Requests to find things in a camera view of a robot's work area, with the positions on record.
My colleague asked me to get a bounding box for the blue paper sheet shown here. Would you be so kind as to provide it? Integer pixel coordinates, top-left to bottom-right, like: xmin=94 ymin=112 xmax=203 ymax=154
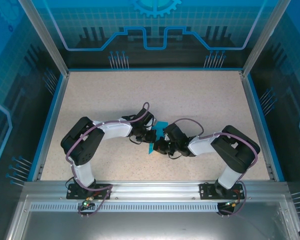
xmin=147 ymin=120 xmax=169 ymax=155

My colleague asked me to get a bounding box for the metal sheet tray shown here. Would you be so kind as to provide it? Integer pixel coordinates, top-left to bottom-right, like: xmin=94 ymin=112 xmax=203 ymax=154
xmin=4 ymin=194 xmax=300 ymax=240

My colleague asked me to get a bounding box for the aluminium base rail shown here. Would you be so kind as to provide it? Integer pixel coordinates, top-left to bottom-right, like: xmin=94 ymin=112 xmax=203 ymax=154
xmin=23 ymin=180 xmax=290 ymax=201

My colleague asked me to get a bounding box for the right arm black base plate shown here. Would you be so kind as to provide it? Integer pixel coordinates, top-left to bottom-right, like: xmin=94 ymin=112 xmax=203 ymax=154
xmin=199 ymin=181 xmax=246 ymax=200

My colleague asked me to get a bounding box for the slotted aluminium cable duct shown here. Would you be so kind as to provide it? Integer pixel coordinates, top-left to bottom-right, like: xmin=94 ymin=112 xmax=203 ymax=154
xmin=29 ymin=202 xmax=221 ymax=212

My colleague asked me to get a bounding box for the blue aluminium table end rail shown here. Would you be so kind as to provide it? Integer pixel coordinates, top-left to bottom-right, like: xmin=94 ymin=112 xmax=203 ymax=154
xmin=67 ymin=66 xmax=244 ymax=73

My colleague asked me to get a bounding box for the right arm cable connector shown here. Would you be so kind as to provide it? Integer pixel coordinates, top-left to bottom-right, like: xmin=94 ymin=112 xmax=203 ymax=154
xmin=221 ymin=199 xmax=241 ymax=208

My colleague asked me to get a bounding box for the arm cable connector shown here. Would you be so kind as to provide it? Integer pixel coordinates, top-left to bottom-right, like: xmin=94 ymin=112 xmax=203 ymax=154
xmin=221 ymin=199 xmax=241 ymax=208
xmin=80 ymin=196 xmax=95 ymax=209

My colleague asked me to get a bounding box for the blue aluminium table side rail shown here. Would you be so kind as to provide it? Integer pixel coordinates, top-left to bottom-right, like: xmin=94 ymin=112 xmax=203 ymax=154
xmin=239 ymin=71 xmax=286 ymax=183
xmin=27 ymin=72 xmax=70 ymax=182

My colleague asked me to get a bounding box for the left arm cable connector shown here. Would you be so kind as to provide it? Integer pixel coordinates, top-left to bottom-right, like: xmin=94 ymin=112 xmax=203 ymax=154
xmin=80 ymin=196 xmax=95 ymax=209

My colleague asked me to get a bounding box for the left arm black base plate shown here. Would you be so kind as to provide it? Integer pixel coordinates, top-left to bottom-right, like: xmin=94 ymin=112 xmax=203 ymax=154
xmin=66 ymin=183 xmax=113 ymax=200

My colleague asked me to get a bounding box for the aluminium frame post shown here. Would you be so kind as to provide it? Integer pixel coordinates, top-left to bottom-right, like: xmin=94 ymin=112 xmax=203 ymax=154
xmin=241 ymin=0 xmax=292 ymax=77
xmin=18 ymin=0 xmax=70 ymax=77

